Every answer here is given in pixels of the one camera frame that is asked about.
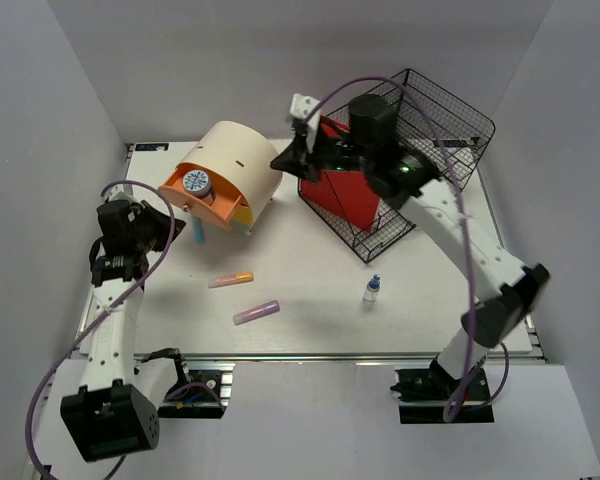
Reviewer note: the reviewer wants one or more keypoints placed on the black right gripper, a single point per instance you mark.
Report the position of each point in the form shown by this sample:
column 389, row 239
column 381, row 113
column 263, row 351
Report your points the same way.
column 296, row 159

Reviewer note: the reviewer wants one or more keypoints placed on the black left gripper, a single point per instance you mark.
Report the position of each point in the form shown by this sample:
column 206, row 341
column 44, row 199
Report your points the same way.
column 144, row 211

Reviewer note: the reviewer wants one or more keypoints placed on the blue white round jar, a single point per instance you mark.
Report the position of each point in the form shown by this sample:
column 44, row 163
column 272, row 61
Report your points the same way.
column 198, row 184

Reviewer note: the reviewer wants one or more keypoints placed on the peach top drawer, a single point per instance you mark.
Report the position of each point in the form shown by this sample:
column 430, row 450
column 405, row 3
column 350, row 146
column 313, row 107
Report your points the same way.
column 218, row 213

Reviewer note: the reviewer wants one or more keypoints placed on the red file folder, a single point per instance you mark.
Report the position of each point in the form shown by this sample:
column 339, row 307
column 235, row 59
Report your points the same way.
column 345, row 194

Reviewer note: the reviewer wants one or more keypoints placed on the cream semicircular drawer box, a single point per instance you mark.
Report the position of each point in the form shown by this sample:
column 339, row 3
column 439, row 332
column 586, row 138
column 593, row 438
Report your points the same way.
column 242, row 156

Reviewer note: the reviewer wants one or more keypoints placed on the yellow bottom drawer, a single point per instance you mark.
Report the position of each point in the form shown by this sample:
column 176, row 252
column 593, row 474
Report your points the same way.
column 242, row 219

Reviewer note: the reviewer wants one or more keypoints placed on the small blue capped bottle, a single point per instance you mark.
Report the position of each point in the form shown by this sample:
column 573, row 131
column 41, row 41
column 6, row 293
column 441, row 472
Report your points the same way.
column 372, row 289

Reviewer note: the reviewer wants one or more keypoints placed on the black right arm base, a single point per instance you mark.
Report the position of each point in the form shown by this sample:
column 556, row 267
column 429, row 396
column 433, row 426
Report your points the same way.
column 422, row 397

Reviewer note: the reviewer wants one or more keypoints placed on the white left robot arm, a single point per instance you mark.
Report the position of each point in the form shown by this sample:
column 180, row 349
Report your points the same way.
column 115, row 409

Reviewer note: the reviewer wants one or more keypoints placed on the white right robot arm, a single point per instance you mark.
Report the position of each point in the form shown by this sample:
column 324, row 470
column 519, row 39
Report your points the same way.
column 502, row 289

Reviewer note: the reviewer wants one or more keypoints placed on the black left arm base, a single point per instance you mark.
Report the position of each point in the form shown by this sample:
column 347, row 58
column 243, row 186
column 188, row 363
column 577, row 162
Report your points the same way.
column 185, row 391

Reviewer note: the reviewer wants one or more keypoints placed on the blue tube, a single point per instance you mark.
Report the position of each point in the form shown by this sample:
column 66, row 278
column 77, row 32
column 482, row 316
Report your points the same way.
column 198, row 230

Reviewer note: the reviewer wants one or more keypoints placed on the black label sticker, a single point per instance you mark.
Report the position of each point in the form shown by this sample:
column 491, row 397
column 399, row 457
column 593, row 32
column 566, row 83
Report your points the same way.
column 151, row 147

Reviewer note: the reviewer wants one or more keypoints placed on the orange capped pink tube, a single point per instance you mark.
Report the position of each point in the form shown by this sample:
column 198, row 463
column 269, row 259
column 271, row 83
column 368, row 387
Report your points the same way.
column 232, row 279

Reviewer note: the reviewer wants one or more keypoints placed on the purple tube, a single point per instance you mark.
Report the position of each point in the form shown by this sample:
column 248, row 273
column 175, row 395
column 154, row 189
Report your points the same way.
column 256, row 312

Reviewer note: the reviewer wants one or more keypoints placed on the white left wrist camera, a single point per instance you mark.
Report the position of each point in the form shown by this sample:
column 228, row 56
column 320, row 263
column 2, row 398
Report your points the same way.
column 119, row 192

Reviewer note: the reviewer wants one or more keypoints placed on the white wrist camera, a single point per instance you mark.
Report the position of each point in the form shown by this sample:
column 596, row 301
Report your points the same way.
column 305, row 118
column 119, row 192

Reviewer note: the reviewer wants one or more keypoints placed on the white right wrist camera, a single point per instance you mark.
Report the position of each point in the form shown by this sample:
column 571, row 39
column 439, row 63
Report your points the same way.
column 305, row 118

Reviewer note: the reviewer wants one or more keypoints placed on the black wire mesh organizer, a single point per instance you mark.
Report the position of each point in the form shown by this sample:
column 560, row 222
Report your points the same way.
column 450, row 132

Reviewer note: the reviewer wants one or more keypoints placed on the aluminium front rail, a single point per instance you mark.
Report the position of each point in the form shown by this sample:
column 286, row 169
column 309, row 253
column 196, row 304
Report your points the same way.
column 535, row 354

